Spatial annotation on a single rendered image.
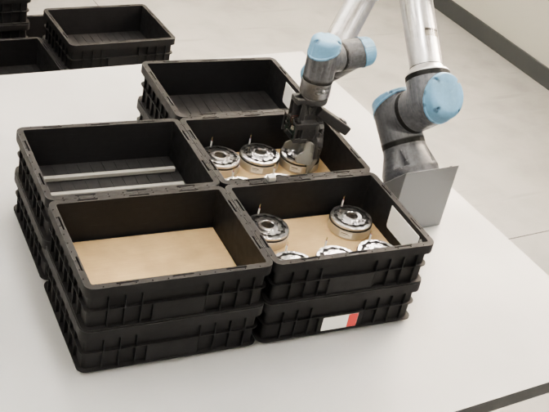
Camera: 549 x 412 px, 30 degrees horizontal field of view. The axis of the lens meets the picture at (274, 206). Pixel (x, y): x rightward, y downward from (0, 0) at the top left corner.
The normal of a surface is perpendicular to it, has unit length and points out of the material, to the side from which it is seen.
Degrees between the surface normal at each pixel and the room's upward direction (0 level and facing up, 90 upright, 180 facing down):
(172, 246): 0
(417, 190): 90
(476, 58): 0
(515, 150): 0
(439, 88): 51
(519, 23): 90
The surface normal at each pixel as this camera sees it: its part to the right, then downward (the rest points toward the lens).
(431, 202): 0.47, 0.56
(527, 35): -0.86, 0.14
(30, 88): 0.18, -0.82
